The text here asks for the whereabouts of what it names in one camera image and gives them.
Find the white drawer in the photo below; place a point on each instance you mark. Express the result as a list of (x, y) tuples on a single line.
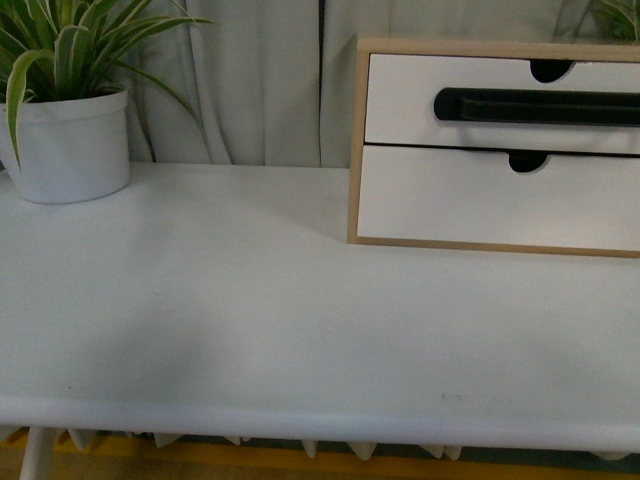
[(476, 197), (402, 89)]

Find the grey curtain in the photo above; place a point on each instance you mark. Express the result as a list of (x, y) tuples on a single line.
[(271, 82)]

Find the white plant pot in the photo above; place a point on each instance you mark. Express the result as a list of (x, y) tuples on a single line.
[(68, 151)]

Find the green spider plant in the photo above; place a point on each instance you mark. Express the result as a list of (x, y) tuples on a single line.
[(53, 51)]

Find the white table leg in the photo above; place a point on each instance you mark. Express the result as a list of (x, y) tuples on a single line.
[(38, 455)]

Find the wooden drawer cabinet frame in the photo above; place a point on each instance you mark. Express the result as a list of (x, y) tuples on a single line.
[(520, 161)]

